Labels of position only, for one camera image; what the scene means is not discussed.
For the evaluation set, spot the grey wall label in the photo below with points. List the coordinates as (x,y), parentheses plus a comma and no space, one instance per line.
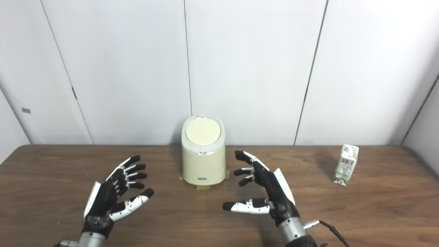
(26,110)

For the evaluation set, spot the cream-colored trash bin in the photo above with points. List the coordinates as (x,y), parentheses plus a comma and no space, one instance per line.
(204,166)

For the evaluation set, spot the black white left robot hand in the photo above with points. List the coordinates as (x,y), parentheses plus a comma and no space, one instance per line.
(103,199)

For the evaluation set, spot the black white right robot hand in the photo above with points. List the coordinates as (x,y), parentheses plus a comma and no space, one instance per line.
(279,195)

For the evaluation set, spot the white green milk carton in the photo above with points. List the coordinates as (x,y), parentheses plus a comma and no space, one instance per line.
(345,164)

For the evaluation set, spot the round cream bin lid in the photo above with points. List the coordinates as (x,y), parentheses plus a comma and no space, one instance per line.
(203,131)

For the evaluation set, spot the black panel hinge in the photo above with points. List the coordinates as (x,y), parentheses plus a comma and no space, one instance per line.
(74,93)

